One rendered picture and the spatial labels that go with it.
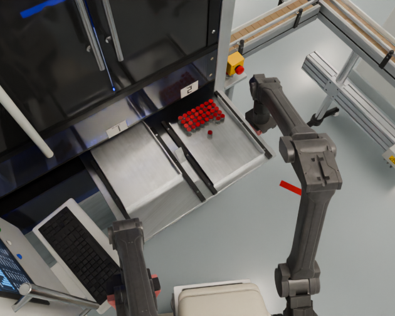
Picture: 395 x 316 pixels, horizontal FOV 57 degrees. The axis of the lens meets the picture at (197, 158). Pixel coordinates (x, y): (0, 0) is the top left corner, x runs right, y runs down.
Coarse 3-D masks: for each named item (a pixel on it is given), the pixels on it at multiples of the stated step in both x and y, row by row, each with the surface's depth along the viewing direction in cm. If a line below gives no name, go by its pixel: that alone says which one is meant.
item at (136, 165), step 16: (128, 128) 158; (144, 128) 158; (112, 144) 154; (128, 144) 154; (144, 144) 155; (160, 144) 151; (96, 160) 147; (112, 160) 151; (128, 160) 151; (144, 160) 151; (160, 160) 151; (112, 176) 148; (128, 176) 148; (144, 176) 148; (160, 176) 148; (176, 176) 145; (128, 192) 145; (144, 192) 145; (128, 208) 141
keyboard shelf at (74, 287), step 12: (72, 204) 151; (48, 216) 148; (84, 216) 149; (36, 228) 146; (96, 228) 147; (108, 240) 145; (108, 252) 143; (60, 264) 141; (60, 276) 139; (72, 276) 138; (72, 288) 137; (84, 288) 137
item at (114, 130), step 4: (124, 120) 140; (120, 124) 140; (124, 124) 142; (112, 128) 139; (116, 128) 141; (120, 128) 142; (124, 128) 144; (108, 132) 140; (112, 132) 141; (116, 132) 143; (108, 136) 142; (112, 136) 144
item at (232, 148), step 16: (224, 112) 162; (176, 128) 158; (208, 128) 158; (224, 128) 158; (240, 128) 158; (192, 144) 155; (208, 144) 155; (224, 144) 155; (240, 144) 155; (256, 144) 152; (208, 160) 152; (224, 160) 152; (240, 160) 152; (208, 176) 145; (224, 176) 145
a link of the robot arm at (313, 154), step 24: (312, 144) 78; (312, 168) 75; (336, 168) 75; (312, 192) 75; (312, 216) 79; (312, 240) 84; (288, 264) 94; (312, 264) 90; (288, 288) 94; (312, 288) 94
